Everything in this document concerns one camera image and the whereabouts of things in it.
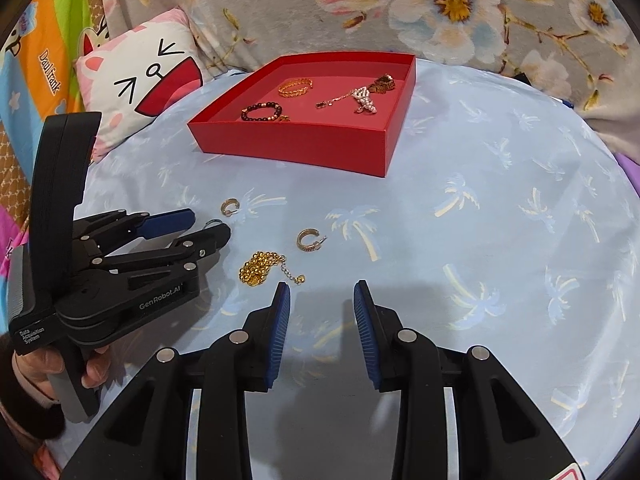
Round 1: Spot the colourful cartoon blanket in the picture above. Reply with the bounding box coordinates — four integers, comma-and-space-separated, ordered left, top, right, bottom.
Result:
0, 0, 108, 261

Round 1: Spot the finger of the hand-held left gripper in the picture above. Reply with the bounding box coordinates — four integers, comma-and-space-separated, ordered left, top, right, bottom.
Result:
75, 208, 196, 257
97, 224, 232, 288

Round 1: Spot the red shallow cardboard box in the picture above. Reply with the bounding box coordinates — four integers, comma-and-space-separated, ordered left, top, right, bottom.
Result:
187, 53, 417, 178

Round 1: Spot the pink cat face pillow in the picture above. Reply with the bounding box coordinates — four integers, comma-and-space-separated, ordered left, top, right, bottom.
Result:
75, 7, 213, 163

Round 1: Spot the gold wristwatch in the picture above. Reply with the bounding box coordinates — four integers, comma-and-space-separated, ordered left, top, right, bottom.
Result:
367, 73, 397, 96

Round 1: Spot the person's left forearm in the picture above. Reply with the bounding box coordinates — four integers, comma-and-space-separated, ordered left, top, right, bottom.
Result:
0, 375, 66, 446

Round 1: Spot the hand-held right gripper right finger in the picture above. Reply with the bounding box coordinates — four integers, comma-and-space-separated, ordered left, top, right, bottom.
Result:
353, 280, 583, 480

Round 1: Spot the white pearl bracelet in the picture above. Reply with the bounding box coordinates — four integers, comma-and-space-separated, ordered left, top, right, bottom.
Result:
350, 86, 378, 115

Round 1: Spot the dark beaded bracelet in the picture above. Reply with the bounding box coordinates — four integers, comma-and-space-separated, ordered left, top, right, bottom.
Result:
241, 102, 283, 122

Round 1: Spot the person's left hand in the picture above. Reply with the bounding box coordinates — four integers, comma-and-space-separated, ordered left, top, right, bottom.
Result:
12, 345, 111, 403

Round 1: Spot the gold bead chain bracelet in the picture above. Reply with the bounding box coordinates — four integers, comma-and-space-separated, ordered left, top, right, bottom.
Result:
238, 251, 307, 288

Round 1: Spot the purple flat object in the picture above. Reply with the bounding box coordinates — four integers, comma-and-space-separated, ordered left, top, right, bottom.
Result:
615, 152, 640, 196

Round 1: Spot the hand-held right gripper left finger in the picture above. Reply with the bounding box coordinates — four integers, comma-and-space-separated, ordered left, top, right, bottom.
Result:
60, 281, 292, 480

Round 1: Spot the gold chain clover bracelet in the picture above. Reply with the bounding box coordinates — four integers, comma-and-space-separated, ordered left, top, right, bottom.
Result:
315, 87, 358, 111

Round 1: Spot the gold woven cuff bracelet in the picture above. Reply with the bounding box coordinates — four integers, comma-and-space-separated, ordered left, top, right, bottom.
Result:
278, 77, 314, 99

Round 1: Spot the grey floral blanket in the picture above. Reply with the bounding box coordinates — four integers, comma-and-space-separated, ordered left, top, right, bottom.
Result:
97, 0, 640, 161

